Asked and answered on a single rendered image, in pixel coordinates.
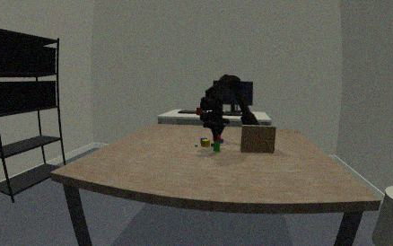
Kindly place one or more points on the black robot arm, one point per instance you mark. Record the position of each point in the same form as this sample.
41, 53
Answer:
210, 103

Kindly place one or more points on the red block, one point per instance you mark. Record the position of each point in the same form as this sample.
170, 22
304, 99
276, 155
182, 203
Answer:
218, 139

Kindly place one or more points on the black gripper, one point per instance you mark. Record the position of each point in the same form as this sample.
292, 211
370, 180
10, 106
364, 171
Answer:
216, 123

